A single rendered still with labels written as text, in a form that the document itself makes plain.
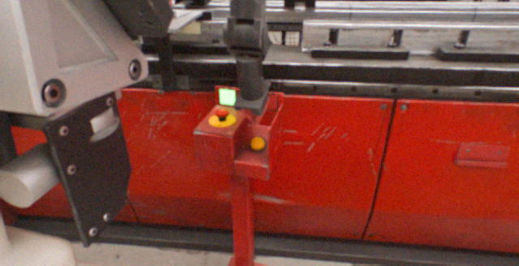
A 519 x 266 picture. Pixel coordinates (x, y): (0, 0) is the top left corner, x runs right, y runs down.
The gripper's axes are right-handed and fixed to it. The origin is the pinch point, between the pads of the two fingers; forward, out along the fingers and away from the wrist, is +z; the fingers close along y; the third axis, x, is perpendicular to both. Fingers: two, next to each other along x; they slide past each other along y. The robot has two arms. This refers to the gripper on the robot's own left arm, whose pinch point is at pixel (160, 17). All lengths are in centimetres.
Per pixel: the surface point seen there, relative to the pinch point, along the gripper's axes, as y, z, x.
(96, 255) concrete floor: 42, 86, 53
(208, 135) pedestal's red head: -18.0, 8.6, 33.1
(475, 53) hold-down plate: -93, 15, -4
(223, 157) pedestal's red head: -21.8, 13.4, 36.7
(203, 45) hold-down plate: -8.8, 14.4, -3.8
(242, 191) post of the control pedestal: -26, 29, 40
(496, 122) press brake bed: -102, 28, 12
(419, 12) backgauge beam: -85, 25, -34
